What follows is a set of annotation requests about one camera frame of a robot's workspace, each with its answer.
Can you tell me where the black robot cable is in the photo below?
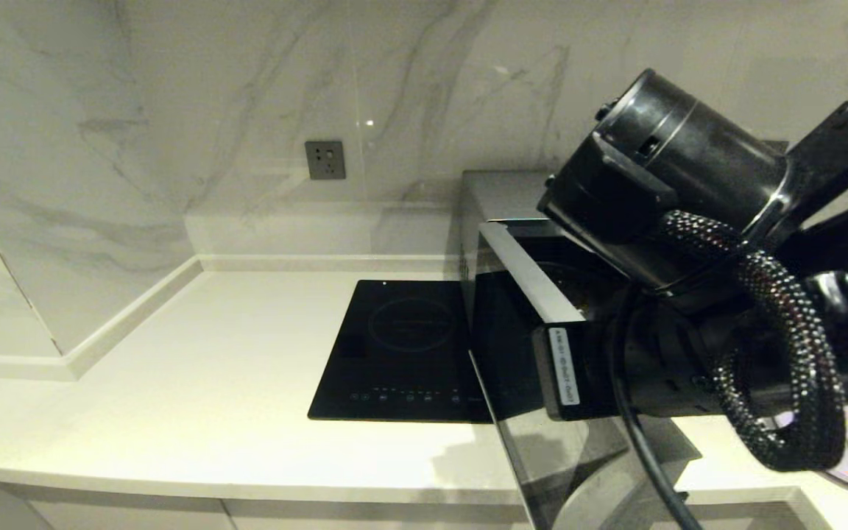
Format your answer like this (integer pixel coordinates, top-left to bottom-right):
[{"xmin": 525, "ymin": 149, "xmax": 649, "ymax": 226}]
[{"xmin": 610, "ymin": 294, "xmax": 706, "ymax": 530}]

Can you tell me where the grey single wall socket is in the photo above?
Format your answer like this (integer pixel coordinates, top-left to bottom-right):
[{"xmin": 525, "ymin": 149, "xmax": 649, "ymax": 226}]
[{"xmin": 304, "ymin": 140, "xmax": 346, "ymax": 181}]

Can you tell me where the black glass microwave door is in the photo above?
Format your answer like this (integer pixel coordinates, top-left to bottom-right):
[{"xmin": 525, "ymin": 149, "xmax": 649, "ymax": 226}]
[{"xmin": 468, "ymin": 221, "xmax": 703, "ymax": 530}]

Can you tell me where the black induction cooktop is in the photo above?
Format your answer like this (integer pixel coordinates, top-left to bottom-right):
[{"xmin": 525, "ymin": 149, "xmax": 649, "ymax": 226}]
[{"xmin": 306, "ymin": 278, "xmax": 496, "ymax": 425}]

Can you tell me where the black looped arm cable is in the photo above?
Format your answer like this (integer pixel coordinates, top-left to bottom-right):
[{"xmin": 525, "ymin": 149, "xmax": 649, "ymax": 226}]
[{"xmin": 660, "ymin": 210, "xmax": 848, "ymax": 473}]

